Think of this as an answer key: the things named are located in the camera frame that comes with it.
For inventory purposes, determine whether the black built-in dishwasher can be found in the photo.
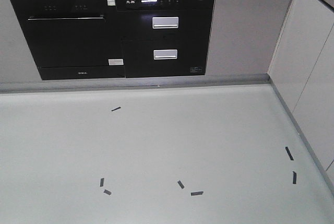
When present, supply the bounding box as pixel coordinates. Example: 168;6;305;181
10;0;125;80

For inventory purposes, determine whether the black disinfection cabinet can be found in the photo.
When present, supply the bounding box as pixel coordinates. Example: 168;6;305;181
115;0;214;78

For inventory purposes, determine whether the grey cabinet door panel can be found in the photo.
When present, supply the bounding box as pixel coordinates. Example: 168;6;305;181
206;0;290;76

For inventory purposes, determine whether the lower silver drawer handle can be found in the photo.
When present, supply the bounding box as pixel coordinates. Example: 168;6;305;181
153;50;177;60

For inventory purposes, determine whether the upper silver drawer handle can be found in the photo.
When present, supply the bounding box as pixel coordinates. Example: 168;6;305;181
152;17;179;29

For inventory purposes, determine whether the white side cabinet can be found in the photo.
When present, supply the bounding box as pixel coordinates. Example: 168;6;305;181
267;0;334;172

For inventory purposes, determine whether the silver drawer handle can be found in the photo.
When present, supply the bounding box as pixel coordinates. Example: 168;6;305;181
152;17;179;29
153;50;177;60

